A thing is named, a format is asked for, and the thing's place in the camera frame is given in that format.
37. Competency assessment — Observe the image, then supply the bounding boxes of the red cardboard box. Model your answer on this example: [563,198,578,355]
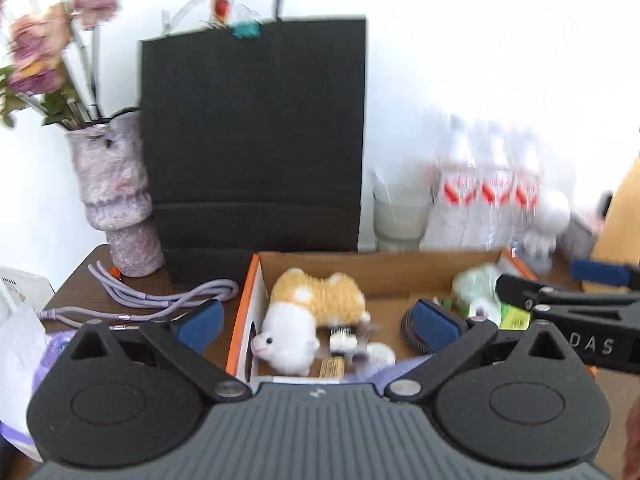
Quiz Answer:
[225,249,541,392]

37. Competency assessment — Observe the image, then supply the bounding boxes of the mottled purple vase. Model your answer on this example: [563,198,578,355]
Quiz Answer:
[65,107,166,278]

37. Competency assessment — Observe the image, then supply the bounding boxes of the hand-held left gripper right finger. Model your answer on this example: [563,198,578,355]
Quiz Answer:
[387,299,576,403]

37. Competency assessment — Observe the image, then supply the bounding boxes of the purple tissue box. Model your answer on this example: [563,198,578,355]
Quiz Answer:
[0,305,81,461]

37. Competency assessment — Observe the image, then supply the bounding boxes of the clear water bottle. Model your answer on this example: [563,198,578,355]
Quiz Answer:
[509,132,547,241]
[472,125,512,252]
[429,117,474,252]

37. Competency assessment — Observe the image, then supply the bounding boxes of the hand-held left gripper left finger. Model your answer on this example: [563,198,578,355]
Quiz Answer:
[65,300,251,403]

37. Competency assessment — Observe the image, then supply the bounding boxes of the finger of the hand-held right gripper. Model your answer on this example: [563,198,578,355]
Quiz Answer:
[570,258,640,292]
[495,274,640,323]

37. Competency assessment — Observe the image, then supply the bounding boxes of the clear glass cup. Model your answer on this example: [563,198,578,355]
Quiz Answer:
[372,184,434,253]

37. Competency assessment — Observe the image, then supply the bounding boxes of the dried pink flowers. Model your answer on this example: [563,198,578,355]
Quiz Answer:
[0,0,126,129]

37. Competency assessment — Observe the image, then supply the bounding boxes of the green tissue pack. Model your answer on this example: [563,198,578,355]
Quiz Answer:
[497,306,532,332]

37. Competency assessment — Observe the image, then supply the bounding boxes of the iridescent plastic bag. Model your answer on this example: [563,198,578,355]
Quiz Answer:
[450,262,507,311]

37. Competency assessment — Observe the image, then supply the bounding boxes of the purple charging cable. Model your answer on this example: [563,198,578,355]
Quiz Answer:
[37,260,241,323]

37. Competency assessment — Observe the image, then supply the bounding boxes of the yellow and white plush toy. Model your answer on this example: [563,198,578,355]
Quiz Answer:
[250,267,372,376]

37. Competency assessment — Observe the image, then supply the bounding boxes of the purple drawstring pouch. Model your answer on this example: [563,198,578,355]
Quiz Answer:
[345,357,433,395]

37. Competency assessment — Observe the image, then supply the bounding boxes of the crumpled white tissue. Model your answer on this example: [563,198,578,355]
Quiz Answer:
[366,342,397,367]

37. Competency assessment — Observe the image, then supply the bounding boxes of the black paper bag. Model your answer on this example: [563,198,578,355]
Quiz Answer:
[139,0,368,288]

